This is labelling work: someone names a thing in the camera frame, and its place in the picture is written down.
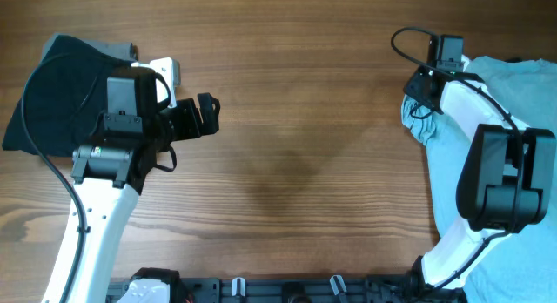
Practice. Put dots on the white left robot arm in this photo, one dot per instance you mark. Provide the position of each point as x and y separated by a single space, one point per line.
109 171

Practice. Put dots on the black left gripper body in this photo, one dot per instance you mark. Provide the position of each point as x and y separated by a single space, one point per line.
182 122

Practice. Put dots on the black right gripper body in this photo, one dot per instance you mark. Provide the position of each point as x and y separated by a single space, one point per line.
413 87

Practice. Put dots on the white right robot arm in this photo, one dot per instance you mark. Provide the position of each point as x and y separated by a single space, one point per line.
505 181

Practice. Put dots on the folded dark clothes stack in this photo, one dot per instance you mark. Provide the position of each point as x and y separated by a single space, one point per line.
65 97

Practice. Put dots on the light blue t-shirt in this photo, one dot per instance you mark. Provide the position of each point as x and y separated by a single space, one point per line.
521 268

